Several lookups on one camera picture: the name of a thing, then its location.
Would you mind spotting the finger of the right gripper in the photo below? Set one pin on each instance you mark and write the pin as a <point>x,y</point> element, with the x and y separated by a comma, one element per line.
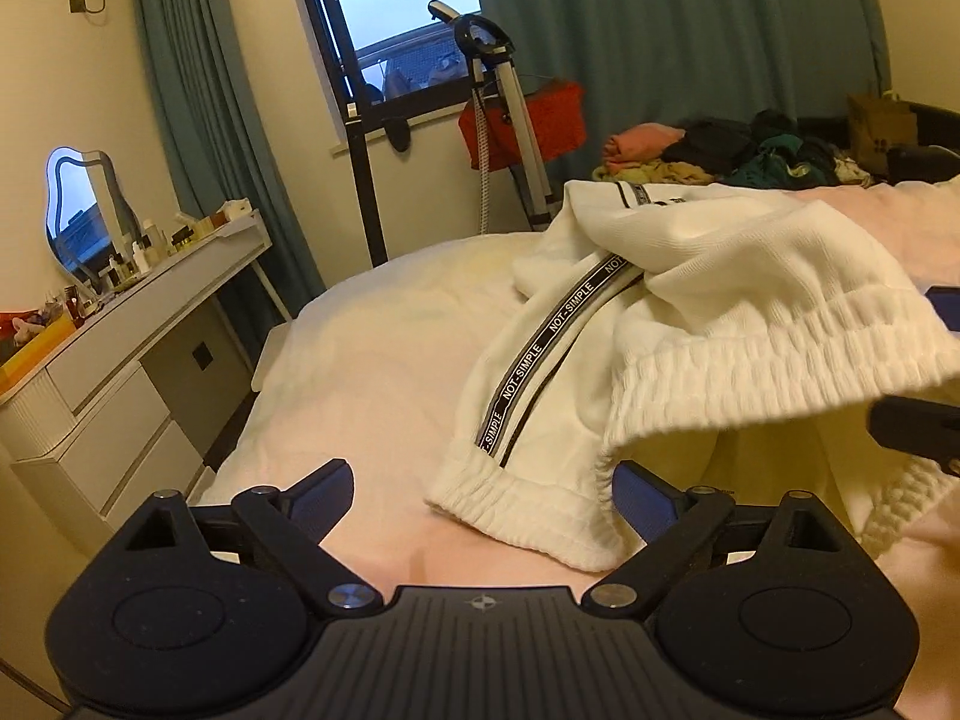
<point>918,427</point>

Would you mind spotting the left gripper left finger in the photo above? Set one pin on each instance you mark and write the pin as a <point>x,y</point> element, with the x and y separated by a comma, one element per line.
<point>285,529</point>

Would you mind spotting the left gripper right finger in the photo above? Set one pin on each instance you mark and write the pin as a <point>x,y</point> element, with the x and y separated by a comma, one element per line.
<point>677,528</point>

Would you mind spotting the white sweatpants with black stripe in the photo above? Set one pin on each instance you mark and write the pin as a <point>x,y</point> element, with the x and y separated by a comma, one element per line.
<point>733,338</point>

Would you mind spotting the pile of mixed clothes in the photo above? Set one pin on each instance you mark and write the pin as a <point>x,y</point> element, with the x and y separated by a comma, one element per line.
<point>772,150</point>

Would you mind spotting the pink white bed duvet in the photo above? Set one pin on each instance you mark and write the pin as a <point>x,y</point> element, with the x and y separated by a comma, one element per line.
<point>373,371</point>

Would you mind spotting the white dressing table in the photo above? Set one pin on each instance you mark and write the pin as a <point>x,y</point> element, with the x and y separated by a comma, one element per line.
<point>134,400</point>

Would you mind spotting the brown cardboard box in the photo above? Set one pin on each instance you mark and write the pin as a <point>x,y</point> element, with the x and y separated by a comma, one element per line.
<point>878,124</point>

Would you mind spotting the orange tray on dresser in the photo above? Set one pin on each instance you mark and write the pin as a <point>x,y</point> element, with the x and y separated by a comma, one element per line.
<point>28,357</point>

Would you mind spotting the black leaning board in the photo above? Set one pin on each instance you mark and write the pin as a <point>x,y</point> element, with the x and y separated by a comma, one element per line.
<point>364,187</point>

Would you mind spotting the right teal curtain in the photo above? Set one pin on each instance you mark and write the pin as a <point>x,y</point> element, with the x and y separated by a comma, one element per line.
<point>673,61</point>

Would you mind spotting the teal curtain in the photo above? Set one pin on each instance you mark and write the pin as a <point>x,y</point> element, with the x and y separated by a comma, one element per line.
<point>212,134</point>
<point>673,61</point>

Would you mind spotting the black framed window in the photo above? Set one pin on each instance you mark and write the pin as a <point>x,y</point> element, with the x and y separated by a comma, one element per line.
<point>389,60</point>

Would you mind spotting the left teal curtain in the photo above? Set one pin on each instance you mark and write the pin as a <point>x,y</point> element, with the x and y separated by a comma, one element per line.
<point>212,134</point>

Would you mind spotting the wavy frame mirror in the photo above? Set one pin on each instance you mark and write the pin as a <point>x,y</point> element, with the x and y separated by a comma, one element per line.
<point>88,221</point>

